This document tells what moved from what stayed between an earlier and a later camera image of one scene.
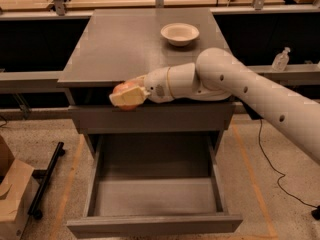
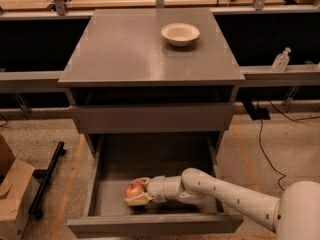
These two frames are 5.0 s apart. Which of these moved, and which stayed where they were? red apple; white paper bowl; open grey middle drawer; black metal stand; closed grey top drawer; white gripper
Moved: white gripper; red apple
Stayed: open grey middle drawer; closed grey top drawer; white paper bowl; black metal stand
